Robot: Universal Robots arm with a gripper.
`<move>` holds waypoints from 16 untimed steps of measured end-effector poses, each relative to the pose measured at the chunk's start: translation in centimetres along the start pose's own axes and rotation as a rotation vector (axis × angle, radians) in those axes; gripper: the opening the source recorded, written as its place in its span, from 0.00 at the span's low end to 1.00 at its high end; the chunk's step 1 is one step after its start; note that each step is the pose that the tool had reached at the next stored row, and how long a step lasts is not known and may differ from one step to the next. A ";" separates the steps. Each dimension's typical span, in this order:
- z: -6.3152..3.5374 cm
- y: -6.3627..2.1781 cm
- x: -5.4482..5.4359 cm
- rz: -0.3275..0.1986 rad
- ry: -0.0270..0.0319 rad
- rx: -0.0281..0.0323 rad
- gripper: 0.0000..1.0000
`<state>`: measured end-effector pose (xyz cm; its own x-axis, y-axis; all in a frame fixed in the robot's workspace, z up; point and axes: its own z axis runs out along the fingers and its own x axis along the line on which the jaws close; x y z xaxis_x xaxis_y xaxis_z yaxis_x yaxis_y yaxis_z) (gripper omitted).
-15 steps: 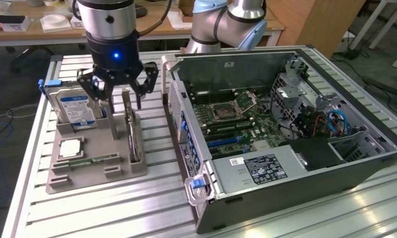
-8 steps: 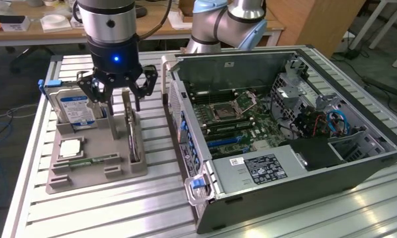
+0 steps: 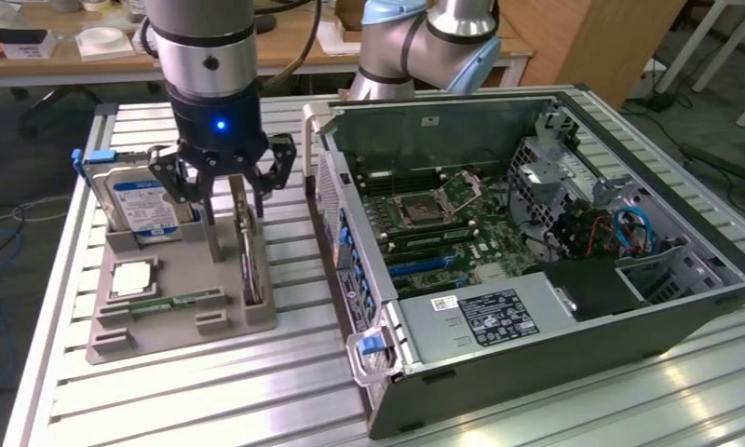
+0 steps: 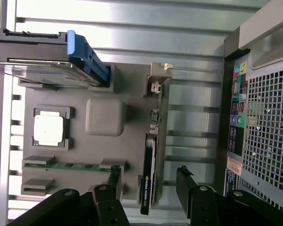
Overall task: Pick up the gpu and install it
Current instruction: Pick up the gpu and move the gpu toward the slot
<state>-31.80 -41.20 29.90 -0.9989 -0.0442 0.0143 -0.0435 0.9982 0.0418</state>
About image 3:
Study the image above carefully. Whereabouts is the white box black lid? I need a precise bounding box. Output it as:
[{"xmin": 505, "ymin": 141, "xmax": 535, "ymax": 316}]
[{"xmin": 0, "ymin": 28, "xmax": 58, "ymax": 61}]

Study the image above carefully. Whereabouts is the small white carton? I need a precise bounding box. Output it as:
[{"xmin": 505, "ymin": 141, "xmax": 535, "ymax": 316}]
[{"xmin": 130, "ymin": 26, "xmax": 156, "ymax": 55}]

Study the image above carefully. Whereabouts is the red wire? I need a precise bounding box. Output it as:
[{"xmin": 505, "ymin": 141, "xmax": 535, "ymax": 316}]
[{"xmin": 585, "ymin": 215, "xmax": 607, "ymax": 258}]

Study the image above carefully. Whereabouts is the black chair base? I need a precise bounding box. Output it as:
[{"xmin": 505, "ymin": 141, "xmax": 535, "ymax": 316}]
[{"xmin": 10, "ymin": 86, "xmax": 104, "ymax": 139}]

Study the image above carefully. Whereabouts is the green NVIDIA graphics card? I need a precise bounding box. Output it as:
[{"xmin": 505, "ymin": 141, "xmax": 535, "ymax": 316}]
[{"xmin": 228, "ymin": 172, "xmax": 269, "ymax": 310}]

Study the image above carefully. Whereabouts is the white square dish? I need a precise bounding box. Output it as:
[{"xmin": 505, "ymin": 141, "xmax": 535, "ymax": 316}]
[{"xmin": 76, "ymin": 26, "xmax": 136, "ymax": 62}]

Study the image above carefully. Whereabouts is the black wire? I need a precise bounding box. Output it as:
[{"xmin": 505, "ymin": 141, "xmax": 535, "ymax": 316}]
[{"xmin": 505, "ymin": 179, "xmax": 564, "ymax": 263}]

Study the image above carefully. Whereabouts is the green motherboard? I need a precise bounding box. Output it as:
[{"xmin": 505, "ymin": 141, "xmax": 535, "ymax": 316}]
[{"xmin": 352, "ymin": 156, "xmax": 552, "ymax": 302}]

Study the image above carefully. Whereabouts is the RAM stick with white sticker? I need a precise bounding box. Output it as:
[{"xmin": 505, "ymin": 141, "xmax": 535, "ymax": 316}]
[{"xmin": 387, "ymin": 226, "xmax": 479, "ymax": 248}]

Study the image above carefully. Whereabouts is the green RAM stick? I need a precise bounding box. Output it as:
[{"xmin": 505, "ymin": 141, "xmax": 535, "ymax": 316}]
[{"xmin": 125, "ymin": 291, "xmax": 224, "ymax": 317}]

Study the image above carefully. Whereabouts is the grey plastic parts rack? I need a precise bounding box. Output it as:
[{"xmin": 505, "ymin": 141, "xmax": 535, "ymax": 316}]
[{"xmin": 84, "ymin": 172, "xmax": 280, "ymax": 366}]

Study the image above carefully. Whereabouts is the silver socket cover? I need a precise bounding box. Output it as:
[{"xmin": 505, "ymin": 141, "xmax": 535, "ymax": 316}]
[{"xmin": 437, "ymin": 169, "xmax": 481, "ymax": 207}]

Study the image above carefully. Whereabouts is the wooden desk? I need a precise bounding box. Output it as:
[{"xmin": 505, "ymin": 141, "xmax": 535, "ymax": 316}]
[{"xmin": 0, "ymin": 0, "xmax": 536, "ymax": 89}]

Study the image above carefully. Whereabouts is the wooden cabinet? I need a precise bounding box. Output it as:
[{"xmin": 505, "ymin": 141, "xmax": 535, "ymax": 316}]
[{"xmin": 520, "ymin": 0, "xmax": 691, "ymax": 109}]

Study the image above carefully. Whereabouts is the CPU socket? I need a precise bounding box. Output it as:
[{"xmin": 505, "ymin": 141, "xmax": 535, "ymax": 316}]
[{"xmin": 393, "ymin": 190, "xmax": 456, "ymax": 225}]

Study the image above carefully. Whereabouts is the grey disk bay cage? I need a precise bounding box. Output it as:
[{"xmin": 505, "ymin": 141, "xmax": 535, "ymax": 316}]
[{"xmin": 613, "ymin": 244, "xmax": 721, "ymax": 305}]

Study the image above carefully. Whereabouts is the black lamp base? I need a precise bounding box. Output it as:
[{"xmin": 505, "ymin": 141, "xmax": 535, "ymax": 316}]
[{"xmin": 252, "ymin": 0, "xmax": 280, "ymax": 34}]

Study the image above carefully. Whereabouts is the metal disk bay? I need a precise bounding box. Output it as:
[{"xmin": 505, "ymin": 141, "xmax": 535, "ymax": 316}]
[{"xmin": 505, "ymin": 109, "xmax": 601, "ymax": 220}]

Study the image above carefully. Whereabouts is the RAM slot with white latches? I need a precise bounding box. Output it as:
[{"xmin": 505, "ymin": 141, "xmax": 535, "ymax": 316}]
[
  {"xmin": 360, "ymin": 173, "xmax": 448, "ymax": 185},
  {"xmin": 357, "ymin": 160, "xmax": 445, "ymax": 172}
]

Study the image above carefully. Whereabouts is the white floor device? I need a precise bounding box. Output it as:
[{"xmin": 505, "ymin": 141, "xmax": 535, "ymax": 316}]
[{"xmin": 636, "ymin": 62, "xmax": 669, "ymax": 102}]

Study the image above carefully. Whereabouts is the silver CPU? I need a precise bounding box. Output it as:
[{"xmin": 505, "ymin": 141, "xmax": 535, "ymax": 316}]
[{"xmin": 108, "ymin": 262, "xmax": 157, "ymax": 298}]

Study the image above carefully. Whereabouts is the blue wire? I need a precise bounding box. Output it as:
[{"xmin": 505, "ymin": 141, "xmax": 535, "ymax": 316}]
[{"xmin": 612, "ymin": 206, "xmax": 661, "ymax": 258}]

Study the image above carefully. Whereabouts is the brown cardboard box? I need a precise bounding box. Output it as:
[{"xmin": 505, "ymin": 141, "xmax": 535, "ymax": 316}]
[{"xmin": 334, "ymin": 0, "xmax": 369, "ymax": 30}]

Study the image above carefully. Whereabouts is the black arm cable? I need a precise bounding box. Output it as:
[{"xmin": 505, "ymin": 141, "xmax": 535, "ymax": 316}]
[{"xmin": 264, "ymin": 0, "xmax": 322, "ymax": 92}]

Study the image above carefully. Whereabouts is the black open PC case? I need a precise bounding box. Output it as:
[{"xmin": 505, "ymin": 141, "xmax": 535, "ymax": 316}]
[{"xmin": 300, "ymin": 89, "xmax": 745, "ymax": 441}]

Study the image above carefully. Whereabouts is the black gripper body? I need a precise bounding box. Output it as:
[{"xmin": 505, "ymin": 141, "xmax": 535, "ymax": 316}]
[{"xmin": 165, "ymin": 86, "xmax": 270, "ymax": 177}]

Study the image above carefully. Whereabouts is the grey power supply with labels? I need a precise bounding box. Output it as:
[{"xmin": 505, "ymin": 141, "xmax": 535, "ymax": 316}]
[{"xmin": 395, "ymin": 272, "xmax": 583, "ymax": 365}]

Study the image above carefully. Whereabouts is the white table frame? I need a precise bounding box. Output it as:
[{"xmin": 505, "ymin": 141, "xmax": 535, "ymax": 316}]
[{"xmin": 655, "ymin": 0, "xmax": 745, "ymax": 127}]

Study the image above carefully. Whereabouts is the hard disk with blue carrier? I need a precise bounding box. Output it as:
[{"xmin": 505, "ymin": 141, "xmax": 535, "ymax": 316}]
[{"xmin": 72, "ymin": 147, "xmax": 190, "ymax": 244}]

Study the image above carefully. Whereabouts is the white paper stack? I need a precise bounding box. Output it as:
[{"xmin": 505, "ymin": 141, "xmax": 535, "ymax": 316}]
[{"xmin": 314, "ymin": 18, "xmax": 365, "ymax": 57}]

